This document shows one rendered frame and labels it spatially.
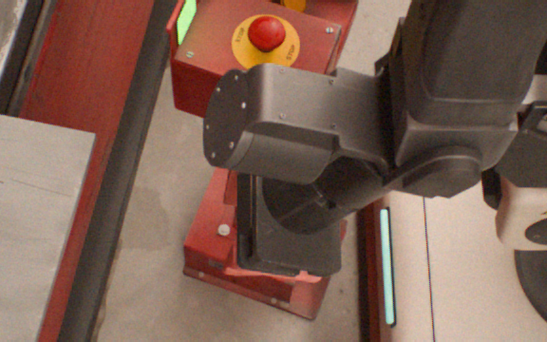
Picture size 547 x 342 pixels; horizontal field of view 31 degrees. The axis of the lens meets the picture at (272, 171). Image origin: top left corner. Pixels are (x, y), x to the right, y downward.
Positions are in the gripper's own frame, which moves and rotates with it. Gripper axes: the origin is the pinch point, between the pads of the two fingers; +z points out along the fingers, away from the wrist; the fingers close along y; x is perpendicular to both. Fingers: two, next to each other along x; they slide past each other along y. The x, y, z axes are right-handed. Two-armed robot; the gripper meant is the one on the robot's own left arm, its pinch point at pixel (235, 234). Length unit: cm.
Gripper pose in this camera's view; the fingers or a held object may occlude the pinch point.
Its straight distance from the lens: 74.7
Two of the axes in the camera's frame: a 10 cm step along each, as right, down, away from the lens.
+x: 8.7, 1.9, 4.6
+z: -5.0, 3.4, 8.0
